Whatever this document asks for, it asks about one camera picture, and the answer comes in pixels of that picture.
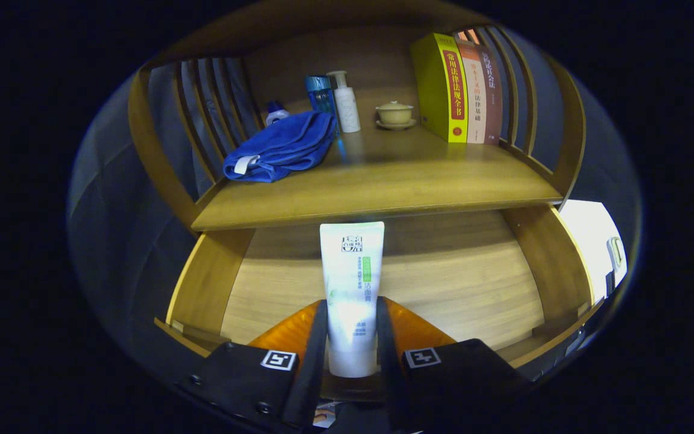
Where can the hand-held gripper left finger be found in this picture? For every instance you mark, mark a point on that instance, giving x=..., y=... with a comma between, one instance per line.
x=314, y=367

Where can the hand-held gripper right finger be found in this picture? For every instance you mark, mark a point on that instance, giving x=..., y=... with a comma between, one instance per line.
x=390, y=374

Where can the white cleanser tube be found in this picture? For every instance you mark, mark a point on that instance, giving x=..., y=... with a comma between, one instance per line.
x=352, y=283

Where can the wooden drawer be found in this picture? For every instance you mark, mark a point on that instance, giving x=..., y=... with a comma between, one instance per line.
x=443, y=283

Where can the white side cabinet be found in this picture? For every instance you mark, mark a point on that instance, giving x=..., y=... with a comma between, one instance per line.
x=585, y=241

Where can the blue folded towel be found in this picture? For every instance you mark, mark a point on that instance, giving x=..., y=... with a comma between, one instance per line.
x=281, y=147

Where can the black backdrop cloth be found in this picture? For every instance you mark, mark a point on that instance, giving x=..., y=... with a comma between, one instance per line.
x=118, y=229

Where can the yellow-green soap dish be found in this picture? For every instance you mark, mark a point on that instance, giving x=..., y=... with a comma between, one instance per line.
x=615, y=253

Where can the small white bottle blue cap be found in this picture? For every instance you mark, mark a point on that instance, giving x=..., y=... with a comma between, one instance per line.
x=276, y=113

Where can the beige lidded teacup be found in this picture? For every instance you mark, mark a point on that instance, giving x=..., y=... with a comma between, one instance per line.
x=394, y=113

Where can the white pump bottle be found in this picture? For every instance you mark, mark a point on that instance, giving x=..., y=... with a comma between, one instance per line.
x=347, y=108

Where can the tall blue bottle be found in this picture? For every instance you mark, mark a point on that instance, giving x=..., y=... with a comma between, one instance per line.
x=320, y=96

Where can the beige and orange book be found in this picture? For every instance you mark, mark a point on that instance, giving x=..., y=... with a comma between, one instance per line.
x=475, y=102

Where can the brown book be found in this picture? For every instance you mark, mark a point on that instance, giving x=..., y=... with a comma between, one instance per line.
x=491, y=102

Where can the yellow book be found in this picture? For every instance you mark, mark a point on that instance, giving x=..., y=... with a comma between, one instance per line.
x=434, y=84

